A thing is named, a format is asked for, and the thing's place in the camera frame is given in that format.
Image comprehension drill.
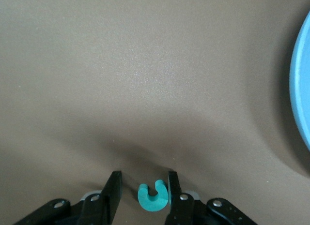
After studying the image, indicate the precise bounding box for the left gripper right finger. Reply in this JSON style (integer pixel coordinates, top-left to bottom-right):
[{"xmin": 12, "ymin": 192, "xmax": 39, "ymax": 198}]
[{"xmin": 164, "ymin": 171, "xmax": 259, "ymax": 225}]

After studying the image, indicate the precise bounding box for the teal foam letter c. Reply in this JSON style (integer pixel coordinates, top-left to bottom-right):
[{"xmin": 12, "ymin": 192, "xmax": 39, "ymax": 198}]
[{"xmin": 137, "ymin": 179, "xmax": 168, "ymax": 212}]

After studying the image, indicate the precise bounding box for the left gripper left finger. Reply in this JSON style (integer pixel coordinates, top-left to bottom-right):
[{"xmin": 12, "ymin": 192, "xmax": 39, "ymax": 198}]
[{"xmin": 13, "ymin": 171, "xmax": 123, "ymax": 225}]

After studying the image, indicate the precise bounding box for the blue round plate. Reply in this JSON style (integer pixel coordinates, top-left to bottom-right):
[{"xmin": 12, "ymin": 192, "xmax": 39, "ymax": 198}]
[{"xmin": 289, "ymin": 9, "xmax": 310, "ymax": 150}]

